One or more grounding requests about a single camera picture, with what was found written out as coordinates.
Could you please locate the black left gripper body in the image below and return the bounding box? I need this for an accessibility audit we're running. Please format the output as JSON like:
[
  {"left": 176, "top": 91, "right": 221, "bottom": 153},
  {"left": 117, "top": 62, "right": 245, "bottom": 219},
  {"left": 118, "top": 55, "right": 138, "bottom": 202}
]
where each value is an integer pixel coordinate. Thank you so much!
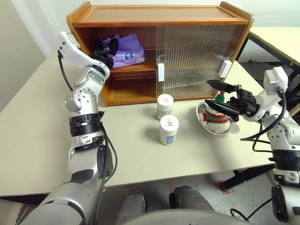
[{"left": 90, "top": 46, "right": 112, "bottom": 65}]

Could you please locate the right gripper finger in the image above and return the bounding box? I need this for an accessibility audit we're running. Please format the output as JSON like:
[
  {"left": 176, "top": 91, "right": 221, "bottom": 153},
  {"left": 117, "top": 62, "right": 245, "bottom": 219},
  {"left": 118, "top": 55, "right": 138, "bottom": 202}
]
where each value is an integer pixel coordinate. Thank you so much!
[
  {"left": 204, "top": 99, "right": 240, "bottom": 122},
  {"left": 206, "top": 79, "right": 236, "bottom": 92}
]

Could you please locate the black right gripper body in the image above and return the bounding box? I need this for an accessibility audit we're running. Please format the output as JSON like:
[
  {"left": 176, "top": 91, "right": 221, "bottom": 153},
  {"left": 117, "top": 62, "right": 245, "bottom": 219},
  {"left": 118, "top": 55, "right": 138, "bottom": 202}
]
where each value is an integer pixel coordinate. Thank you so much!
[{"left": 225, "top": 83, "right": 260, "bottom": 117}]

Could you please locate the christmas plush toy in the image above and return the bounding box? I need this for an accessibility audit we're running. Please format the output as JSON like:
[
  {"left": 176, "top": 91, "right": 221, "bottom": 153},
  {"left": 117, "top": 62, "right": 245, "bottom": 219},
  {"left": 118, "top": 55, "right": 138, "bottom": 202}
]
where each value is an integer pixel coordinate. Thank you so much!
[{"left": 202, "top": 90, "right": 232, "bottom": 136}]

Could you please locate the white door handle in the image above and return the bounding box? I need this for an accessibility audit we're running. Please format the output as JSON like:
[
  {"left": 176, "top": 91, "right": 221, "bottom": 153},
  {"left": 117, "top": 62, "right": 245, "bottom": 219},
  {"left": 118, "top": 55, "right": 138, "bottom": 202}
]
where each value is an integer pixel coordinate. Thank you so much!
[
  {"left": 157, "top": 62, "right": 165, "bottom": 82},
  {"left": 218, "top": 60, "right": 232, "bottom": 77}
]

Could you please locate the purple tissue box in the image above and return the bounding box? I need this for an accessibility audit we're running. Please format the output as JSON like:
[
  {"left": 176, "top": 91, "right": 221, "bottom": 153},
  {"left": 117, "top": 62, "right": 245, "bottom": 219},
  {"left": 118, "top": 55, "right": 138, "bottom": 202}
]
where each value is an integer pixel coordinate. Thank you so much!
[{"left": 102, "top": 33, "right": 145, "bottom": 69}]

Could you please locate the silver metal bowl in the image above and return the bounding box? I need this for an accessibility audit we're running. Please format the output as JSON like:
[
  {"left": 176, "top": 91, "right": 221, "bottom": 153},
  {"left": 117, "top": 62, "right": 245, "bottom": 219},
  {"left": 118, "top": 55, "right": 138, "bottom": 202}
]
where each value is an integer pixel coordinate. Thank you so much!
[{"left": 195, "top": 102, "right": 240, "bottom": 136}]

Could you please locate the ribbed glass sliding door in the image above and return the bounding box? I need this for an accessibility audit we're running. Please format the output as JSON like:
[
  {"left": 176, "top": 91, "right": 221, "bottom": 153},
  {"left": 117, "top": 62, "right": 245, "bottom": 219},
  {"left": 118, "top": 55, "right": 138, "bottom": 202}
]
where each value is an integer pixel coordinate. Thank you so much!
[
  {"left": 164, "top": 24, "right": 247, "bottom": 99},
  {"left": 156, "top": 25, "right": 237, "bottom": 98}
]

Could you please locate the white plastic bottle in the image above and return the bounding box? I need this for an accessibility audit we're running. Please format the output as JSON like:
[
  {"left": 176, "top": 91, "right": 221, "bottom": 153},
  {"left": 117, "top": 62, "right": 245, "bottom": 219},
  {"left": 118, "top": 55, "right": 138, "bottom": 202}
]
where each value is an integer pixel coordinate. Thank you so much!
[{"left": 156, "top": 93, "right": 174, "bottom": 120}]

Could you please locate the white bottle blue patterned label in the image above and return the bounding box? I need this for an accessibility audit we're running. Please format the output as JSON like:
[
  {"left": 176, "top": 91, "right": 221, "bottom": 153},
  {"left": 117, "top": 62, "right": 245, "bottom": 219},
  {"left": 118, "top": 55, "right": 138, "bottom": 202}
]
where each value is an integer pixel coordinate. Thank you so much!
[{"left": 159, "top": 114, "right": 180, "bottom": 146}]

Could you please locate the wooden cabinet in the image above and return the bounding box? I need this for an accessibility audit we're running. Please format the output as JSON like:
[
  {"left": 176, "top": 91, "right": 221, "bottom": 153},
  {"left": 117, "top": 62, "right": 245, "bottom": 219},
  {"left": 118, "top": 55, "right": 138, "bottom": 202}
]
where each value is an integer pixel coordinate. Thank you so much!
[{"left": 66, "top": 1, "right": 255, "bottom": 107}]

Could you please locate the black floor mat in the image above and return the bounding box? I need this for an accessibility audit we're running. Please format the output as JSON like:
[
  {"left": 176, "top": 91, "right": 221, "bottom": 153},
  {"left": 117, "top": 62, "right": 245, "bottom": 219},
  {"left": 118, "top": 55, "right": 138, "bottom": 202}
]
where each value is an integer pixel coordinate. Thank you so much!
[{"left": 239, "top": 53, "right": 300, "bottom": 118}]

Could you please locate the black table leg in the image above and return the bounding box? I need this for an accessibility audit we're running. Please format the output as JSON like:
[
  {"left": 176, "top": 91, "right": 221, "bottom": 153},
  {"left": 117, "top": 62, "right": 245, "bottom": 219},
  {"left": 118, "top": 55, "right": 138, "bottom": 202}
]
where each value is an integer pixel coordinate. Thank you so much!
[{"left": 222, "top": 164, "right": 275, "bottom": 192}]

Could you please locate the red floor tape mark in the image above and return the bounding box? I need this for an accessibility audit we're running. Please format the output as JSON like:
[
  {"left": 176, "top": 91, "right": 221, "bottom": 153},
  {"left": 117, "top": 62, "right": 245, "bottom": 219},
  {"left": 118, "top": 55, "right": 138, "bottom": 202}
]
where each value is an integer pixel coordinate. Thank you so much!
[{"left": 219, "top": 180, "right": 235, "bottom": 195}]

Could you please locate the dark grey rounded shape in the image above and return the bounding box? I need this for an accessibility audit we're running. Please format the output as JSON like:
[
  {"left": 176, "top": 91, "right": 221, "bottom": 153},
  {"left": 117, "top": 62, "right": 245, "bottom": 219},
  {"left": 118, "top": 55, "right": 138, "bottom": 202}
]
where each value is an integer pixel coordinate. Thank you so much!
[
  {"left": 116, "top": 189, "right": 147, "bottom": 225},
  {"left": 168, "top": 185, "right": 216, "bottom": 214}
]

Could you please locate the pale grey curved rim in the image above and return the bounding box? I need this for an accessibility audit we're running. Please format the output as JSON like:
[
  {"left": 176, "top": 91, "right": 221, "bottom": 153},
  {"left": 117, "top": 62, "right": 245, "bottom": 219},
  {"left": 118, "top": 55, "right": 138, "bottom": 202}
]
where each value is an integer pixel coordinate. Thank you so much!
[{"left": 131, "top": 210, "right": 254, "bottom": 225}]

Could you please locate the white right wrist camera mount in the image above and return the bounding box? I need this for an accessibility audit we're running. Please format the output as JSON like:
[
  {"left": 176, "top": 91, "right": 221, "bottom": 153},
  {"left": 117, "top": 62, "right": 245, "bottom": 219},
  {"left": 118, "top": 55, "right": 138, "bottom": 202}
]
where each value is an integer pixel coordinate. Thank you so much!
[{"left": 245, "top": 66, "right": 289, "bottom": 122}]

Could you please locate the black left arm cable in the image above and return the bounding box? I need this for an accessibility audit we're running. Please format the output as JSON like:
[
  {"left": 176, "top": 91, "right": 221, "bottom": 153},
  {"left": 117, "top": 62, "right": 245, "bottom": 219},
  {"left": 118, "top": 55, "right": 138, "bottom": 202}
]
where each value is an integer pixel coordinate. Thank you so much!
[{"left": 57, "top": 49, "right": 118, "bottom": 225}]

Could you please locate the beige table black frame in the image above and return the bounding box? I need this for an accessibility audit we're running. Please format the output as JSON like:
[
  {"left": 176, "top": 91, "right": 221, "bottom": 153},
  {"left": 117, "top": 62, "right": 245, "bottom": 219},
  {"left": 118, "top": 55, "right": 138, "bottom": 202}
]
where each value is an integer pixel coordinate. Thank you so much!
[{"left": 238, "top": 26, "right": 300, "bottom": 118}]

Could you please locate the thin black cable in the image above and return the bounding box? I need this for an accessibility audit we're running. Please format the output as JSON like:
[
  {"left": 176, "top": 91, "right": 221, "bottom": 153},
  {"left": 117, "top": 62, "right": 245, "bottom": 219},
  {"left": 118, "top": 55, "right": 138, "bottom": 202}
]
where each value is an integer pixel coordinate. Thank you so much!
[{"left": 229, "top": 198, "right": 274, "bottom": 222}]

